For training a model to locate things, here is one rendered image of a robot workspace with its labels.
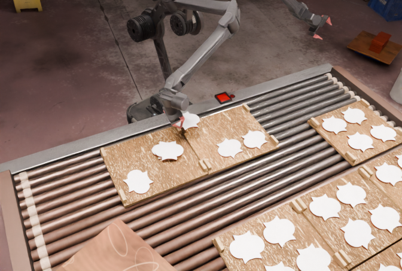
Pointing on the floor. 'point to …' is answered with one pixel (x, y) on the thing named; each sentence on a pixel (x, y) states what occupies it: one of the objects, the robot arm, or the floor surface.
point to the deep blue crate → (387, 0)
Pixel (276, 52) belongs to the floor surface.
